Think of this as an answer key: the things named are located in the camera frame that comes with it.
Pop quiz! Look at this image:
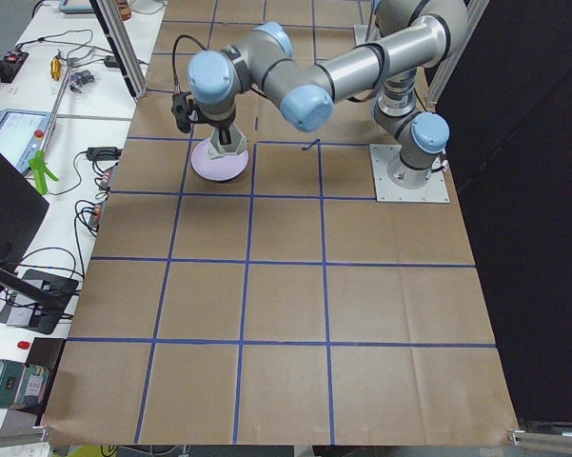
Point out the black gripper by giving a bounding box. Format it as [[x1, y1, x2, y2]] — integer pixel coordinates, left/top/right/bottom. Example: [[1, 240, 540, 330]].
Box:
[[197, 102, 236, 146]]

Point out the white faceted cup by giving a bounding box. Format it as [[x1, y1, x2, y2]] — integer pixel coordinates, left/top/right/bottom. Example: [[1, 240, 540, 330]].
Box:
[[208, 123, 247, 160]]

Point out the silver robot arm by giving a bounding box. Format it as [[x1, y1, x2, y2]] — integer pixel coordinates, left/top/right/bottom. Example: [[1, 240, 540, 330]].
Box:
[[172, 1, 468, 189]]

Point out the lavender plate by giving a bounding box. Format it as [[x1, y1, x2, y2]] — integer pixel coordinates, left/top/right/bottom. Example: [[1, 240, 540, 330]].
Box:
[[191, 139, 249, 182]]

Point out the black power adapter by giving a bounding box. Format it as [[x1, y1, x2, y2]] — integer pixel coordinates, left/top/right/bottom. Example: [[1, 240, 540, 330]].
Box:
[[86, 147, 122, 161]]

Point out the brown paper table cover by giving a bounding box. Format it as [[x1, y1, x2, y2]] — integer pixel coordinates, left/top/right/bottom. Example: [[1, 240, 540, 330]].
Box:
[[44, 1, 516, 446]]

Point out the yellow screwdriver tool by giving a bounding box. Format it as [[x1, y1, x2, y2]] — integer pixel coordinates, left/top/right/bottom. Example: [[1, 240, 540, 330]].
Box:
[[49, 55, 62, 81]]

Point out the green reacher grabber stick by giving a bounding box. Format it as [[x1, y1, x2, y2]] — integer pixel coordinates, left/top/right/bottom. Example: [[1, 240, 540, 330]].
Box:
[[29, 58, 74, 195]]

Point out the blue teach pendant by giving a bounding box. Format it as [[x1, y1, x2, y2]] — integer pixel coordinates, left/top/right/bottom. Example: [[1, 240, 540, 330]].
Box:
[[0, 109, 49, 174]]

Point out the black monitor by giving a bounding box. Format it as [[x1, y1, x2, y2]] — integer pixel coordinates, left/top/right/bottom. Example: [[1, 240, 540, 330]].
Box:
[[0, 153, 49, 292]]

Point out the green box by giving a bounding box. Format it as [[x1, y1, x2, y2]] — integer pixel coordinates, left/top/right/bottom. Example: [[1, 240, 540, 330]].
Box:
[[0, 359, 50, 409]]

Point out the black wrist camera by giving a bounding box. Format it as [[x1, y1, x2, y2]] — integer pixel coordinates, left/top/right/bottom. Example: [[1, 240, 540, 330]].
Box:
[[171, 91, 194, 133]]

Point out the aluminium frame post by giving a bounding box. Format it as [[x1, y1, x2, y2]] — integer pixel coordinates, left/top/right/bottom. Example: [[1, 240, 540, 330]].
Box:
[[89, 0, 148, 99]]

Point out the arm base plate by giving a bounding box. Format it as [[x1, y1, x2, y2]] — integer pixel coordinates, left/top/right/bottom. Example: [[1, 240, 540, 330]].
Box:
[[368, 144, 450, 204]]

